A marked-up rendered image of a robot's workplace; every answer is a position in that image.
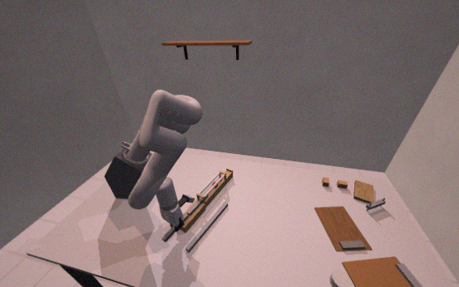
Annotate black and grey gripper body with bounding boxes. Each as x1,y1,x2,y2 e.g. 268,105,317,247
159,204,183,227

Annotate short grey cylinder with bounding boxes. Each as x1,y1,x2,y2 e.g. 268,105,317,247
330,269,352,287

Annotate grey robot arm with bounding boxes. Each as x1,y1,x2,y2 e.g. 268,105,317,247
122,90,203,211

